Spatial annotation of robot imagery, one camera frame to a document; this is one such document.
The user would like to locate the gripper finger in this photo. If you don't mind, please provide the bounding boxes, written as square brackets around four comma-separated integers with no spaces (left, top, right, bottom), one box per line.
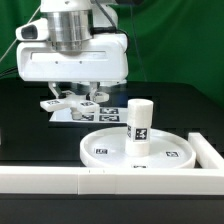
[48,82,62,99]
[89,82,100,102]

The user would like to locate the white cross table base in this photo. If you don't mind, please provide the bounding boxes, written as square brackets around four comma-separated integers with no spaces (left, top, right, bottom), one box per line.
[40,91,109,120]

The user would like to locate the white round table top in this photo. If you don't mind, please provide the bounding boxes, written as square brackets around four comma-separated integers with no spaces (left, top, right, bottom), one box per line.
[80,127,196,169]

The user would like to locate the grey diagonal cable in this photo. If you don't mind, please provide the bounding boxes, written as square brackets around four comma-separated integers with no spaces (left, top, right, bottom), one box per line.
[0,4,43,63]

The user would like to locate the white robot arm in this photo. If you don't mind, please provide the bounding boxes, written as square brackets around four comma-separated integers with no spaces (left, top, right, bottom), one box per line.
[16,0,143,102]

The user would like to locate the white marker sheet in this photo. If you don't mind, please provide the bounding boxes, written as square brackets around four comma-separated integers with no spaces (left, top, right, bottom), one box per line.
[50,107,128,124]

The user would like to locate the black cables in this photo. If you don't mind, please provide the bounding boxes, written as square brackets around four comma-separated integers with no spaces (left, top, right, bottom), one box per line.
[0,66,18,80]

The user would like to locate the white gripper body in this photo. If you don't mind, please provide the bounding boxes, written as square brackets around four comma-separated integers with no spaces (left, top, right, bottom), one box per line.
[15,18,128,82]

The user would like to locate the white obstacle fence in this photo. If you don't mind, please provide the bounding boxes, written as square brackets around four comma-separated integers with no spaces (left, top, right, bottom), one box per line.
[0,133,224,195]

